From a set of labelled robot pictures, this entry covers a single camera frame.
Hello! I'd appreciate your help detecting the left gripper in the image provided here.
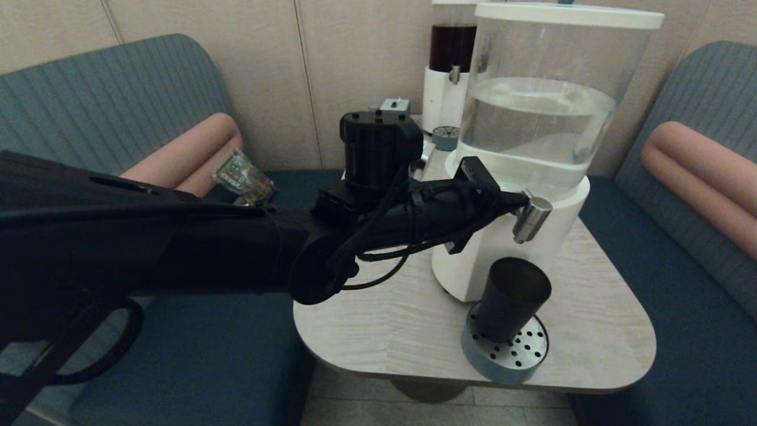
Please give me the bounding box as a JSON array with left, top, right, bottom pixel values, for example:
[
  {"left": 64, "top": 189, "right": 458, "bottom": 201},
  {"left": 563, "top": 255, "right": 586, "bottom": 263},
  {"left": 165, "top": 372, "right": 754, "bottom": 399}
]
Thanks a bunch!
[{"left": 355, "top": 156, "right": 530, "bottom": 255}]

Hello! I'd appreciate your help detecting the metal dispenser tap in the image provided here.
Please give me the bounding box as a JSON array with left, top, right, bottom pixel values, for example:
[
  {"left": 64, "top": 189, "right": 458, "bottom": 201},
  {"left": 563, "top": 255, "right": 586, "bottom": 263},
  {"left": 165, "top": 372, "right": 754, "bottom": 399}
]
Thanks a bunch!
[{"left": 512, "top": 191, "right": 553, "bottom": 245}]

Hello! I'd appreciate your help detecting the clear water dispenser white base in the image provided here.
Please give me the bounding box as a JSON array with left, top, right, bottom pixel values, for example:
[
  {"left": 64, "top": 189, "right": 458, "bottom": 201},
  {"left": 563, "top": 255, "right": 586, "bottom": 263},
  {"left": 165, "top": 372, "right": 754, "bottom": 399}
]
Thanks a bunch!
[{"left": 431, "top": 18, "right": 654, "bottom": 304}]

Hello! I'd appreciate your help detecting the black cup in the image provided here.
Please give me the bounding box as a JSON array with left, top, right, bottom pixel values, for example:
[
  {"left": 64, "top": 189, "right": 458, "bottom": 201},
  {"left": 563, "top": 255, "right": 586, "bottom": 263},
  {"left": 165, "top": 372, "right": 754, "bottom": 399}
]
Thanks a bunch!
[{"left": 475, "top": 257, "right": 552, "bottom": 344}]

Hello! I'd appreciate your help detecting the dark drink dispenser white base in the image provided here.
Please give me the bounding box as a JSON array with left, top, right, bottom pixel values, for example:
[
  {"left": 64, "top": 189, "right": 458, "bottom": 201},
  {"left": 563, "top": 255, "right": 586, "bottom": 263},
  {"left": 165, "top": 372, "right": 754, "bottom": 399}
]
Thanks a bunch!
[{"left": 421, "top": 0, "right": 481, "bottom": 134}]

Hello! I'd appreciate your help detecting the white dispenser lid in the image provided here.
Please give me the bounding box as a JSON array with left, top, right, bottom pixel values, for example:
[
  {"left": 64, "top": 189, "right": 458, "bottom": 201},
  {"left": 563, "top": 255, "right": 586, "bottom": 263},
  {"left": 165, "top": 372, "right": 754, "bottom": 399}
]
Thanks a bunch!
[{"left": 474, "top": 2, "right": 665, "bottom": 30}]

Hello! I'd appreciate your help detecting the small round grey drip tray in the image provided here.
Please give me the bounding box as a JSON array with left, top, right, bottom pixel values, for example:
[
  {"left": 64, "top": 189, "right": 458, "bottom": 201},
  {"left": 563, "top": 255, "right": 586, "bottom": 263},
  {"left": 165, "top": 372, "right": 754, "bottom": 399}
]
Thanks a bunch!
[{"left": 431, "top": 125, "right": 461, "bottom": 152}]

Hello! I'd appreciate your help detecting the round grey perforated drip tray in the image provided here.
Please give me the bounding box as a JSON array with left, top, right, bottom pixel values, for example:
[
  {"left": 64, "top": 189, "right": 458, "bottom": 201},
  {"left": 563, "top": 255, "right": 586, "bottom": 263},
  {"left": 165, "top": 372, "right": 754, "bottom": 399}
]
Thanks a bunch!
[{"left": 461, "top": 302, "right": 550, "bottom": 386}]

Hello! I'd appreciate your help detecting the pink bolster cushion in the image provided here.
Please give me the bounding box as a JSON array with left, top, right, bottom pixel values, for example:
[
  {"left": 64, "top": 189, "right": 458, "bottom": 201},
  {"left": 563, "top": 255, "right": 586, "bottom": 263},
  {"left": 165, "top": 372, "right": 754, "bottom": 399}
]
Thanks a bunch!
[
  {"left": 641, "top": 121, "right": 757, "bottom": 262},
  {"left": 120, "top": 112, "right": 244, "bottom": 199}
]

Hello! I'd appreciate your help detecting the blue upholstered booth seat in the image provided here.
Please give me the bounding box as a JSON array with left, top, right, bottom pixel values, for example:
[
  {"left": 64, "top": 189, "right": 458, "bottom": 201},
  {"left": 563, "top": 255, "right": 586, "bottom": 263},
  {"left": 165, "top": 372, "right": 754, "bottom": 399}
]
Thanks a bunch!
[
  {"left": 0, "top": 33, "right": 345, "bottom": 426},
  {"left": 567, "top": 40, "right": 757, "bottom": 426}
]

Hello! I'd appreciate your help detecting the clear plastic packet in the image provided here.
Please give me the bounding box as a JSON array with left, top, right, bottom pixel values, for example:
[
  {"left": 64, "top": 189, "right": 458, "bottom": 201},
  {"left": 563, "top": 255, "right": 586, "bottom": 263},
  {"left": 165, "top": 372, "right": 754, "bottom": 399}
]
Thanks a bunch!
[{"left": 209, "top": 148, "right": 280, "bottom": 207}]

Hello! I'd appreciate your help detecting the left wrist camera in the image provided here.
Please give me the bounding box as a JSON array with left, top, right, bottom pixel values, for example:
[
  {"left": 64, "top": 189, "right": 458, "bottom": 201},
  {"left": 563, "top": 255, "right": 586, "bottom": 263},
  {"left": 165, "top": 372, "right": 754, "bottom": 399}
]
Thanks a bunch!
[{"left": 312, "top": 98, "right": 425, "bottom": 215}]

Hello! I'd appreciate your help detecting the black cable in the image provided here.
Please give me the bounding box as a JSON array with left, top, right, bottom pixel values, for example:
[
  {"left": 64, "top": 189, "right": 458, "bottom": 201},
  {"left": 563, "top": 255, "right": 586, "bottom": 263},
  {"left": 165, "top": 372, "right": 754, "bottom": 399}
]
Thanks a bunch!
[
  {"left": 338, "top": 177, "right": 499, "bottom": 291},
  {"left": 50, "top": 298, "right": 146, "bottom": 386}
]

